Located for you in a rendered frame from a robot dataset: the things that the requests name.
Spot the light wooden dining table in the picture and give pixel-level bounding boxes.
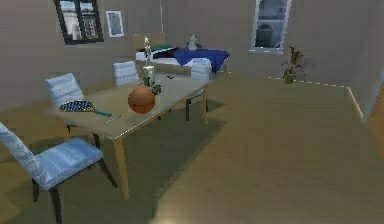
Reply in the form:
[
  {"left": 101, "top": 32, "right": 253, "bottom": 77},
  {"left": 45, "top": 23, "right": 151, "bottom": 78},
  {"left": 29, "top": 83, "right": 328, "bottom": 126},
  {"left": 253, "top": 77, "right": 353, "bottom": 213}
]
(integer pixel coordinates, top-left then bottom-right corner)
[{"left": 44, "top": 74, "right": 214, "bottom": 201}]

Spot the pale blue padded chair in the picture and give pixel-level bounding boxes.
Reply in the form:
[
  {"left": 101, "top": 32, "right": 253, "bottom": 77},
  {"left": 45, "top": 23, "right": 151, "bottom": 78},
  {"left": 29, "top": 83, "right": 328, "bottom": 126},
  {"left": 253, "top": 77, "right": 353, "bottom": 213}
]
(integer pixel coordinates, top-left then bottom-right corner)
[
  {"left": 184, "top": 57, "right": 213, "bottom": 122},
  {"left": 0, "top": 121, "right": 118, "bottom": 224},
  {"left": 112, "top": 60, "right": 140, "bottom": 89},
  {"left": 44, "top": 72, "right": 85, "bottom": 134}
]

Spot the orange basketball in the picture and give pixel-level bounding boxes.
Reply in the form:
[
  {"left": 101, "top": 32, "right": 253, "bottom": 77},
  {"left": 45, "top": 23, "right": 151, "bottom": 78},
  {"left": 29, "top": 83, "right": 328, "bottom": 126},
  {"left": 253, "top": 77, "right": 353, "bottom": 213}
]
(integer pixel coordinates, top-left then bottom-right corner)
[{"left": 127, "top": 86, "right": 157, "bottom": 115}]

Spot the dark blue blanket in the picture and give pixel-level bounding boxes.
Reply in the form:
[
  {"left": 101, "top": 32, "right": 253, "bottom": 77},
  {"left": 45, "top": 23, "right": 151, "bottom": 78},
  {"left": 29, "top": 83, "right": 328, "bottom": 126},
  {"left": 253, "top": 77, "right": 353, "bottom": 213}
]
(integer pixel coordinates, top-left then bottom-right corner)
[{"left": 172, "top": 48, "right": 230, "bottom": 75}]

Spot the wooden bed with white mattress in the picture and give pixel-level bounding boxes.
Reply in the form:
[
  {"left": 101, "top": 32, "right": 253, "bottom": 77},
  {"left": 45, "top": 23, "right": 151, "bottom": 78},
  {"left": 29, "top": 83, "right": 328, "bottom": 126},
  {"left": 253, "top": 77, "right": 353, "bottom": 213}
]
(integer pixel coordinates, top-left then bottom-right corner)
[{"left": 130, "top": 32, "right": 231, "bottom": 77}]

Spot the dark red pillow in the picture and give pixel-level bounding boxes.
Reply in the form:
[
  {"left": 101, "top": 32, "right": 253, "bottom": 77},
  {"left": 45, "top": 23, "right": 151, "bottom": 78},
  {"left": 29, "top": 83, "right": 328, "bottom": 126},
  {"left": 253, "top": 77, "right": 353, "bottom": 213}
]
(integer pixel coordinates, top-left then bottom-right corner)
[{"left": 151, "top": 47, "right": 181, "bottom": 60}]

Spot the grey teddy bear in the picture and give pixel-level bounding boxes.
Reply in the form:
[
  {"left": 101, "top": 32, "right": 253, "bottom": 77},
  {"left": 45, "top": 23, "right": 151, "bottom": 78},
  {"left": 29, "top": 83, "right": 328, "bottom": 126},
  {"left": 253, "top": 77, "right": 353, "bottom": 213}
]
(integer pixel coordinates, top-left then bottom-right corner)
[{"left": 186, "top": 34, "right": 203, "bottom": 52}]

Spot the green pillow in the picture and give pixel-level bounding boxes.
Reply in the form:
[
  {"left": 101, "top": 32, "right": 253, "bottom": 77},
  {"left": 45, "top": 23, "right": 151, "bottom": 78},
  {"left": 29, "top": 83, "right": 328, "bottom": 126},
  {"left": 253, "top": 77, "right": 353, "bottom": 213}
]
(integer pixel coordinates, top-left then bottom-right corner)
[{"left": 150, "top": 44, "right": 173, "bottom": 52}]

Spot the grey pencil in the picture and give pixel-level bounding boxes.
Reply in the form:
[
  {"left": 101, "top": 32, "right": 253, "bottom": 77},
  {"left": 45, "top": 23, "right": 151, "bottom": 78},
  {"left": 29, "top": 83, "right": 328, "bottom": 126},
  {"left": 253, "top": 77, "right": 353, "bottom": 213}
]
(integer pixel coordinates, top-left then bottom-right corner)
[{"left": 104, "top": 114, "right": 123, "bottom": 125}]

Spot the red leaved potted plant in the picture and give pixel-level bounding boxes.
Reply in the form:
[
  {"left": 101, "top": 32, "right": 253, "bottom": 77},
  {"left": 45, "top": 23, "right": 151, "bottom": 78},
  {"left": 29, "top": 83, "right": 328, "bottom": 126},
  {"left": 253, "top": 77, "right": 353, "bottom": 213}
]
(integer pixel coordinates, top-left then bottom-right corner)
[{"left": 280, "top": 45, "right": 306, "bottom": 85}]

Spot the white framed window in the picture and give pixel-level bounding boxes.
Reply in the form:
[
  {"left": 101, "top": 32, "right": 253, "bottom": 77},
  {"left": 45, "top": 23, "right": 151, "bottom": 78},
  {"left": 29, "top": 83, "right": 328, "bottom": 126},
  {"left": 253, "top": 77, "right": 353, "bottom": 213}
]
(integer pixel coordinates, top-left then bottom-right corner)
[{"left": 248, "top": 0, "right": 293, "bottom": 55}]

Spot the white framed picture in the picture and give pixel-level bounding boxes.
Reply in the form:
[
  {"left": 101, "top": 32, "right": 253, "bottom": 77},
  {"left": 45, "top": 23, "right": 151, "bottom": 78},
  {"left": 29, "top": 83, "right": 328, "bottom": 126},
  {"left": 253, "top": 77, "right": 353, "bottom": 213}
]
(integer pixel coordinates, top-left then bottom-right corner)
[{"left": 105, "top": 10, "right": 125, "bottom": 38}]

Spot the black framed window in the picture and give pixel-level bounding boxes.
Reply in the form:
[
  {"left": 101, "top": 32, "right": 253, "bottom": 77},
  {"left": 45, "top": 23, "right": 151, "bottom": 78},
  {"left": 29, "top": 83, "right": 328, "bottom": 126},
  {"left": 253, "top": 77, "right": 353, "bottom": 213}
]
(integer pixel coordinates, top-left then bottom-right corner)
[{"left": 53, "top": 0, "right": 105, "bottom": 46}]

